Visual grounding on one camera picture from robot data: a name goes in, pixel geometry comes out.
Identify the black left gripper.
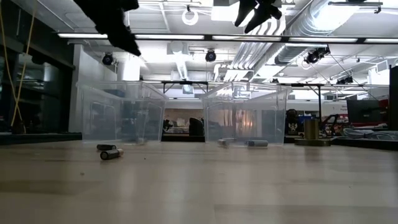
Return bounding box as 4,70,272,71
72,0,142,57

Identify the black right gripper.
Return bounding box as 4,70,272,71
233,0,283,35

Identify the clear plastic bin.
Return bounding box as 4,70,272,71
75,80,169,144
201,81,289,147

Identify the ceiling light tube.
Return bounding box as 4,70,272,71
289,37,359,44
212,35,282,41
134,34,205,40
364,38,398,44
57,33,108,40

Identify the dark glass cabinet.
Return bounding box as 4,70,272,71
0,0,76,134

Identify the black gaming chair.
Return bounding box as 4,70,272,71
285,108,299,136

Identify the black office chair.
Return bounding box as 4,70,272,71
188,117,205,136

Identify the small black battery gold end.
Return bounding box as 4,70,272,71
99,148,124,161

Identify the brass cylinder weight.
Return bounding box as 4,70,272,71
303,119,320,140

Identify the dark computer monitor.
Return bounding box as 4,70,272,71
346,99,382,124

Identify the silver ventilation duct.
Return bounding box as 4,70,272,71
273,0,358,65

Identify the white hanging ring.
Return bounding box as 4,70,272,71
181,4,200,27

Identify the yellow cable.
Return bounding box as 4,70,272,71
11,6,35,127
0,6,24,124

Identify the black table edge rail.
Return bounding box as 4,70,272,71
0,133,83,146

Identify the flat brass base plate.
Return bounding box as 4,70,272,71
294,138,332,147

